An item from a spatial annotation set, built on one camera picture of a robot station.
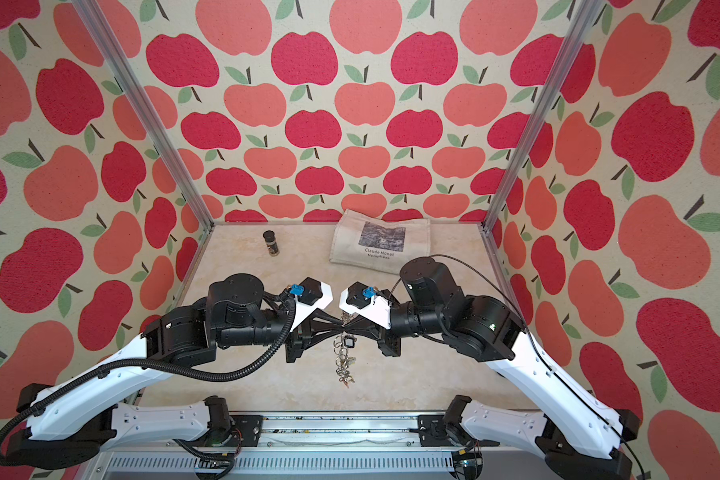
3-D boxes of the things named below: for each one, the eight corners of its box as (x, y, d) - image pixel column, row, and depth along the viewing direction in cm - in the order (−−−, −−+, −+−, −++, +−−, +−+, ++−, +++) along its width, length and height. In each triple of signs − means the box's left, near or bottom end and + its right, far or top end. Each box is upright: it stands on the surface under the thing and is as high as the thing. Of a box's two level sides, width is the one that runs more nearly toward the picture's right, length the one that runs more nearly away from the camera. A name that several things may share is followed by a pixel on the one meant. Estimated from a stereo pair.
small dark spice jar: (267, 257, 113) (260, 239, 105) (269, 248, 115) (263, 230, 108) (278, 257, 113) (272, 239, 105) (280, 248, 115) (274, 230, 108)
